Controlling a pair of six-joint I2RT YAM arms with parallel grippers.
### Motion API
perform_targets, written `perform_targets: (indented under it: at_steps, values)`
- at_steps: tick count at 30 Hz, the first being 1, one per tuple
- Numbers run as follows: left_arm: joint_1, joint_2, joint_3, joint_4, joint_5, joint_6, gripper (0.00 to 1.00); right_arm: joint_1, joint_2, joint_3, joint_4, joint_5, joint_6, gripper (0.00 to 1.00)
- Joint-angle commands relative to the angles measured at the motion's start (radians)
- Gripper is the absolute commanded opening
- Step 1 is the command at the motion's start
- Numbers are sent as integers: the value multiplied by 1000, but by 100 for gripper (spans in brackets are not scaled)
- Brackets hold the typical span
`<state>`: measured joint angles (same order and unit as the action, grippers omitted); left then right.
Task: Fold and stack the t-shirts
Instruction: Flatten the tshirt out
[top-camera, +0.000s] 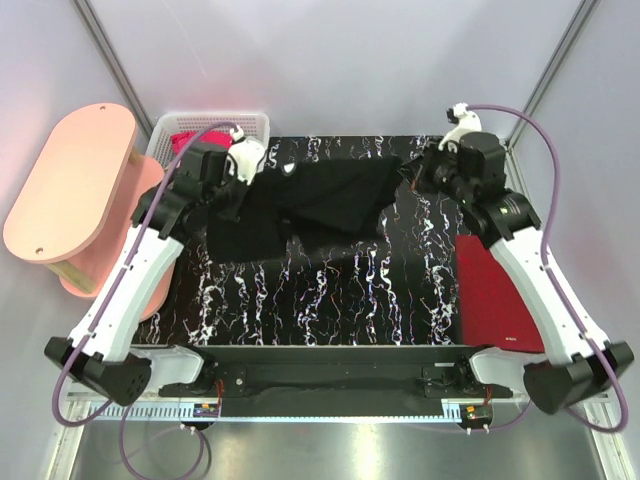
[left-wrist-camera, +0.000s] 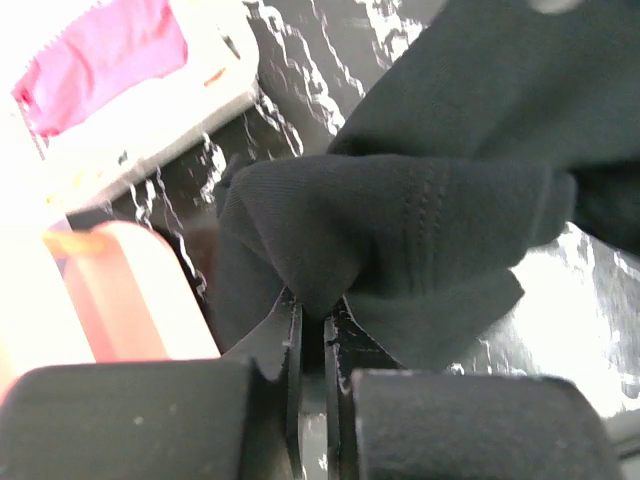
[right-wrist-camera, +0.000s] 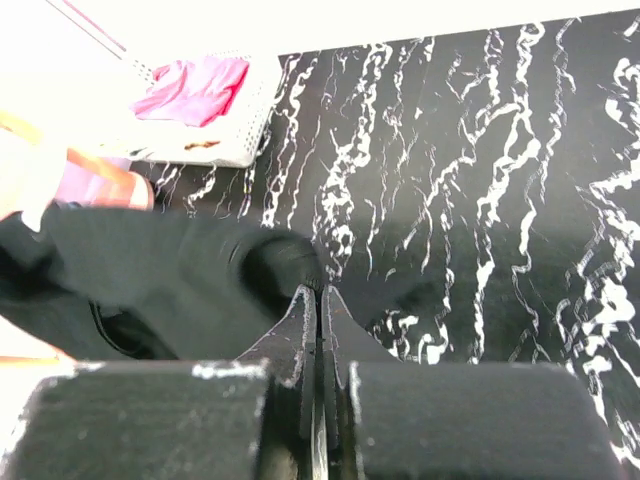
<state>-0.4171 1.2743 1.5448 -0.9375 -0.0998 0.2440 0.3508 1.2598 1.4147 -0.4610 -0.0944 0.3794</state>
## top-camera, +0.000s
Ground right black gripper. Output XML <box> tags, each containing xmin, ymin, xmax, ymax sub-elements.
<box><xmin>399</xmin><ymin>136</ymin><xmax>474</xmax><ymax>207</ymax></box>

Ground black t-shirt with daisy print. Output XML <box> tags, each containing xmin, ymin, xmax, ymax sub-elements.
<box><xmin>206</xmin><ymin>156</ymin><xmax>403</xmax><ymax>264</ymax></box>

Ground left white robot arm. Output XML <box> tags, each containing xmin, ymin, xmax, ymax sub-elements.
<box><xmin>44</xmin><ymin>137</ymin><xmax>266</xmax><ymax>406</ymax></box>

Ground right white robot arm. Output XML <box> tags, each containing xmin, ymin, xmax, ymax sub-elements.
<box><xmin>403</xmin><ymin>132</ymin><xmax>634</xmax><ymax>414</ymax></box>

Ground magenta t-shirt in basket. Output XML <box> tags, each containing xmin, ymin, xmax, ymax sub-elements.
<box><xmin>171</xmin><ymin>131</ymin><xmax>232</xmax><ymax>156</ymax></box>

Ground white plastic laundry basket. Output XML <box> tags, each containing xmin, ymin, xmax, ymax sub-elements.
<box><xmin>145</xmin><ymin>111</ymin><xmax>272</xmax><ymax>174</ymax></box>

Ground black marbled table mat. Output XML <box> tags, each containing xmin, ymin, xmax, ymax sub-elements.
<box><xmin>132</xmin><ymin>133</ymin><xmax>511</xmax><ymax>349</ymax></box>

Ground pink three-tier wooden shelf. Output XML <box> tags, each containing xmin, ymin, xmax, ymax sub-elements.
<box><xmin>3</xmin><ymin>103</ymin><xmax>164</xmax><ymax>299</ymax></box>

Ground folded red t-shirt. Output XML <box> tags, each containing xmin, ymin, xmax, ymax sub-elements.
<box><xmin>455</xmin><ymin>235</ymin><xmax>544</xmax><ymax>354</ymax></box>

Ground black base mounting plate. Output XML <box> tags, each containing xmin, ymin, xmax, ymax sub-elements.
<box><xmin>159</xmin><ymin>345</ymin><xmax>482</xmax><ymax>398</ymax></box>

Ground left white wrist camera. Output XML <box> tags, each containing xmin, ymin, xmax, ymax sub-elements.
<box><xmin>226</xmin><ymin>126</ymin><xmax>266</xmax><ymax>186</ymax></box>

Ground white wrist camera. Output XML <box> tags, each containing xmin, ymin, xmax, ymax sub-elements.
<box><xmin>226</xmin><ymin>126</ymin><xmax>266</xmax><ymax>186</ymax></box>
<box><xmin>438</xmin><ymin>103</ymin><xmax>483</xmax><ymax>151</ymax></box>

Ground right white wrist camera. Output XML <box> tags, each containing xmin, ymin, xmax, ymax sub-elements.
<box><xmin>438</xmin><ymin>103</ymin><xmax>483</xmax><ymax>151</ymax></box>

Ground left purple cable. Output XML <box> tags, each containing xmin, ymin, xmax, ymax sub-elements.
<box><xmin>52</xmin><ymin>121</ymin><xmax>236</xmax><ymax>476</ymax></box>

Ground purple cable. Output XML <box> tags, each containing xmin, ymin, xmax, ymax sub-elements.
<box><xmin>52</xmin><ymin>121</ymin><xmax>236</xmax><ymax>476</ymax></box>
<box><xmin>464</xmin><ymin>103</ymin><xmax>631</xmax><ymax>432</ymax></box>

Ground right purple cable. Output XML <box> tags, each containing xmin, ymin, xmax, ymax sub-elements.
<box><xmin>464</xmin><ymin>103</ymin><xmax>631</xmax><ymax>432</ymax></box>

